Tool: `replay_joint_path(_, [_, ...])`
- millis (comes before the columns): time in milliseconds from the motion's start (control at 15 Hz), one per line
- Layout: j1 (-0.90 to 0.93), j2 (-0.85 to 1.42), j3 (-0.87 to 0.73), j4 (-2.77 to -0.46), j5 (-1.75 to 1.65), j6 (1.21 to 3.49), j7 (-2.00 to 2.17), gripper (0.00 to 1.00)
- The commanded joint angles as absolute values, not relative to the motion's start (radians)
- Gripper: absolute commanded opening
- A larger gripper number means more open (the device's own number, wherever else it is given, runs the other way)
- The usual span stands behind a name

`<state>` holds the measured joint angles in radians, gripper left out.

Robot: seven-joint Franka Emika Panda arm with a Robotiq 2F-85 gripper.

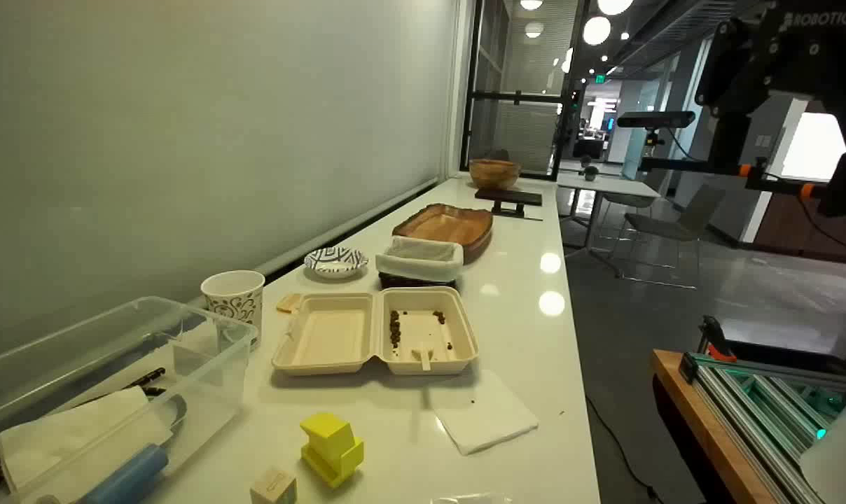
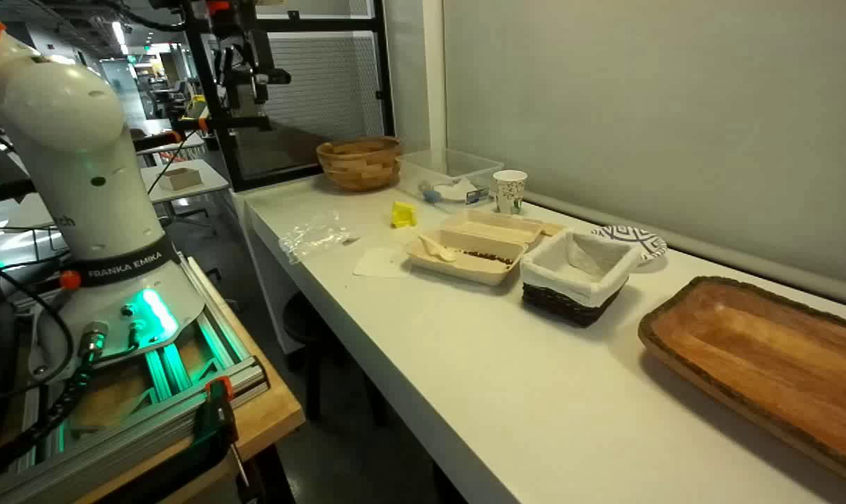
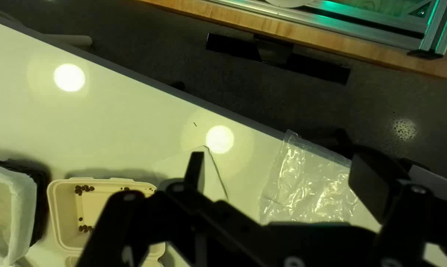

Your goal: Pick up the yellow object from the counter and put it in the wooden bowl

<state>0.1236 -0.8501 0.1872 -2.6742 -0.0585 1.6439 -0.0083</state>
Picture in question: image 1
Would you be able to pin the white patterned paper cup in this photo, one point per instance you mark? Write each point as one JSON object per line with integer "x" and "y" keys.
{"x": 236, "y": 296}

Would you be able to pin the yellow stepped block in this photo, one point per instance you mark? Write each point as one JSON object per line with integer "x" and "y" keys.
{"x": 331, "y": 450}

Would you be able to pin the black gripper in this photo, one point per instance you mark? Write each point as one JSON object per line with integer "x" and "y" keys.
{"x": 799, "y": 48}

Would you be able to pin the clear plastic storage bin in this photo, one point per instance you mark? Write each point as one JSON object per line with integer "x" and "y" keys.
{"x": 187, "y": 359}

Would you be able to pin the small wooden picture cube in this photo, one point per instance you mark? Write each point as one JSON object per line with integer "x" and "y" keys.
{"x": 273, "y": 487}

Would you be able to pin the aluminium frame rail assembly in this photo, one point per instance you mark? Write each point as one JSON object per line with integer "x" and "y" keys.
{"x": 787, "y": 405}

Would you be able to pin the black camera on tripod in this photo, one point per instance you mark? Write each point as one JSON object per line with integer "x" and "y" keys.
{"x": 658, "y": 118}

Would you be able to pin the open beige clamshell container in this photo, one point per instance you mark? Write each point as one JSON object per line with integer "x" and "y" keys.
{"x": 411, "y": 331}

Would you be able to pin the blue cylinder in bin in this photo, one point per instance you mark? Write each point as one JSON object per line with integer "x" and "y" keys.
{"x": 134, "y": 480}

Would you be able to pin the white table in background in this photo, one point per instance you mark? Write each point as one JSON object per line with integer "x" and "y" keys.
{"x": 603, "y": 186}

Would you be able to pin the black container with white lid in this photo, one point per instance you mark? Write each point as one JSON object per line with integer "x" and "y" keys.
{"x": 418, "y": 258}

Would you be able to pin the black stand under bowl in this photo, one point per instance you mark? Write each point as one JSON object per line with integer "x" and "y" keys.
{"x": 509, "y": 203}

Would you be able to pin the wooden side table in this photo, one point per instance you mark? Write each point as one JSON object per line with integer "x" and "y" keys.
{"x": 707, "y": 441}

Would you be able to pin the wooden bowl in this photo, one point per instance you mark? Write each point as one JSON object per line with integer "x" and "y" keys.
{"x": 495, "y": 172}

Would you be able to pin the brown rectangular tray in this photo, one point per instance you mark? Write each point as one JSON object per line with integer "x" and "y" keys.
{"x": 448, "y": 223}

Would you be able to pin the white paper napkin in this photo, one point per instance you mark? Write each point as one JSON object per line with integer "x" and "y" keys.
{"x": 483, "y": 416}

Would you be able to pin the white tissue in bin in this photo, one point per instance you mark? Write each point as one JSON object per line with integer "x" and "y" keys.
{"x": 72, "y": 452}

